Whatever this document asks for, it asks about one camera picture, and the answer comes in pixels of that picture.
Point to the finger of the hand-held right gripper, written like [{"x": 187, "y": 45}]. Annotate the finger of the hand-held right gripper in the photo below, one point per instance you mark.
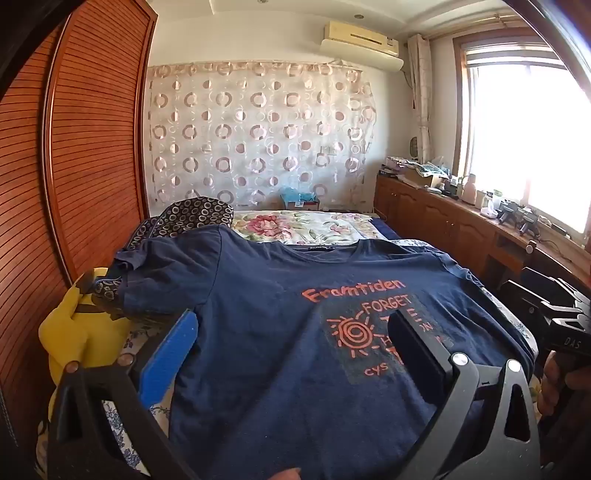
[{"x": 526, "y": 288}]

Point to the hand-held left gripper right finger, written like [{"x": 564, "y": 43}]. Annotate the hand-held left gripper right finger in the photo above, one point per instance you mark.
[{"x": 415, "y": 341}]

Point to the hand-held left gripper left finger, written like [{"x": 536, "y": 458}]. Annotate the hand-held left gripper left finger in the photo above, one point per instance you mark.
[{"x": 166, "y": 364}]

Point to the navy printed t-shirt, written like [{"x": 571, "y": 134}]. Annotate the navy printed t-shirt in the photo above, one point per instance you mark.
[{"x": 277, "y": 369}]

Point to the person's right hand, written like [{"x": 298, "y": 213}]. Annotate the person's right hand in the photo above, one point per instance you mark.
[{"x": 551, "y": 383}]

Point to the person's left hand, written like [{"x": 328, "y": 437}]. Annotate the person's left hand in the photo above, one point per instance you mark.
[{"x": 286, "y": 475}]

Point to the black handheld device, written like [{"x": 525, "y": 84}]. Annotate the black handheld device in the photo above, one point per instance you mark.
[
  {"x": 527, "y": 224},
  {"x": 507, "y": 214}
]

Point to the blue and white floral bedsheet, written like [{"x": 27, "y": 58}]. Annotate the blue and white floral bedsheet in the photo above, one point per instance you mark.
[{"x": 124, "y": 438}]

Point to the yellow plush toy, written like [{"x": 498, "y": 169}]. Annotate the yellow plush toy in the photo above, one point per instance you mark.
[{"x": 69, "y": 332}]

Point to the long wooden cabinet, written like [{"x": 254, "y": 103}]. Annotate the long wooden cabinet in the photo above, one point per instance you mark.
[{"x": 438, "y": 221}]

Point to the white jug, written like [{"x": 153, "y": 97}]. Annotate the white jug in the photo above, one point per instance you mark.
[{"x": 469, "y": 191}]

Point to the navy blanket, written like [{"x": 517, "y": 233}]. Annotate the navy blanket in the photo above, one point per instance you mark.
[{"x": 383, "y": 228}]

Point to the open cardboard box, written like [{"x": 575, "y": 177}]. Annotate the open cardboard box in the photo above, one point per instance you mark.
[{"x": 422, "y": 179}]

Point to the circle-patterned dark pillow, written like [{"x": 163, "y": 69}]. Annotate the circle-patterned dark pillow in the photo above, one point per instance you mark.
[{"x": 194, "y": 214}]

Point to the wooden framed window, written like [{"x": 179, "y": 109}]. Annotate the wooden framed window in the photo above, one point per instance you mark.
[{"x": 521, "y": 129}]

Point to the floral quilt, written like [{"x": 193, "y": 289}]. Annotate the floral quilt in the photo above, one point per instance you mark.
[{"x": 286, "y": 226}]

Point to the oval grey object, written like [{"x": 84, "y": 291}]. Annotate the oval grey object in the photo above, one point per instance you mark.
[{"x": 414, "y": 147}]

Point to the pale window curtain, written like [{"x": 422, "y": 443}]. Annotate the pale window curtain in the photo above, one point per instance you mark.
[{"x": 421, "y": 101}]

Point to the wooden slatted wardrobe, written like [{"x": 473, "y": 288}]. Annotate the wooden slatted wardrobe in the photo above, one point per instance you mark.
[{"x": 92, "y": 161}]

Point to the sheer circle-patterned curtain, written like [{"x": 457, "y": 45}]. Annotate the sheer circle-patterned curtain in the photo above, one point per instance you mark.
[{"x": 258, "y": 138}]

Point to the white air conditioner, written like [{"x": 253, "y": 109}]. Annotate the white air conditioner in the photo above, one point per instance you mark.
[{"x": 360, "y": 44}]

